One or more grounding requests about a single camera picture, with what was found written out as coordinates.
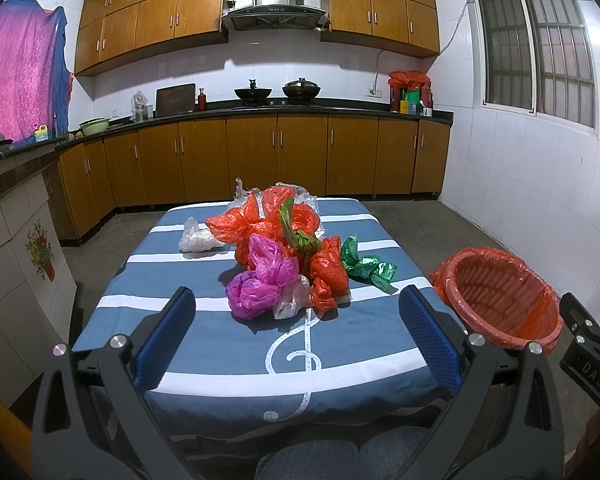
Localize magenta plastic bag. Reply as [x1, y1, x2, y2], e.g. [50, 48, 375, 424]
[225, 234, 300, 321]

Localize white plastic bag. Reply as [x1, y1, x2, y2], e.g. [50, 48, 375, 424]
[178, 217, 224, 252]

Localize red plastic bag front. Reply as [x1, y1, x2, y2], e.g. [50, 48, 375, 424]
[310, 236, 350, 314]

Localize clear plastic bag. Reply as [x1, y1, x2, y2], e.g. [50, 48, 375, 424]
[273, 274, 311, 320]

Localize large red plastic bag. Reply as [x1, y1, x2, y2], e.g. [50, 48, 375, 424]
[204, 195, 294, 270]

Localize clear bubble wrap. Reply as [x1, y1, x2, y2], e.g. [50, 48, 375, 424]
[226, 178, 325, 240]

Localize red lined trash basket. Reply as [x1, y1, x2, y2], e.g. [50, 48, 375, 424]
[429, 247, 564, 353]

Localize blue striped tablecloth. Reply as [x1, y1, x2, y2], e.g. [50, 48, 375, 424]
[76, 198, 443, 443]

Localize olive green plastic bag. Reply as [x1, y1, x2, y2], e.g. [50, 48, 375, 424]
[278, 197, 322, 254]

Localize wooden lower cabinets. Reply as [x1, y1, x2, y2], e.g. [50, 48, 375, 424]
[43, 113, 451, 242]

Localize wooden cabinets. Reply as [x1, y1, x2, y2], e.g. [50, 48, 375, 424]
[43, 113, 451, 242]
[74, 0, 440, 76]

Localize yellow detergent bottle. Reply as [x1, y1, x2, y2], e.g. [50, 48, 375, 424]
[34, 125, 50, 142]

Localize green basin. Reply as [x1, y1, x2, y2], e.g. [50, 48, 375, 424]
[80, 118, 110, 136]

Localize barred window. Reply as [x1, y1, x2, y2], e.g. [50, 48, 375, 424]
[476, 0, 596, 129]

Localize red bag covered rack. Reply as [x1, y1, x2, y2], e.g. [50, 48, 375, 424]
[388, 70, 434, 116]

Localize clear bag on counter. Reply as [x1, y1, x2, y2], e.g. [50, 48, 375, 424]
[131, 91, 152, 122]

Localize dark cutting board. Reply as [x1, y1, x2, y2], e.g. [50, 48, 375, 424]
[155, 84, 196, 117]

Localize red bottle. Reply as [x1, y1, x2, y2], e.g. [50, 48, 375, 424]
[197, 88, 207, 112]

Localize pink purple curtain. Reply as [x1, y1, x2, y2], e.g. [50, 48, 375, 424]
[0, 0, 73, 144]

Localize black wok left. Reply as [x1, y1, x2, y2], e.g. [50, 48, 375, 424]
[234, 79, 272, 106]

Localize black lidded wok right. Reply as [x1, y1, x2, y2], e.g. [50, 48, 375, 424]
[283, 78, 321, 104]

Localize wooden upper cabinets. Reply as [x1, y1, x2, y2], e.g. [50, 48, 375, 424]
[74, 0, 440, 76]

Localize steel range hood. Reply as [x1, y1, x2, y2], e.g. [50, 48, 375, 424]
[222, 0, 328, 32]

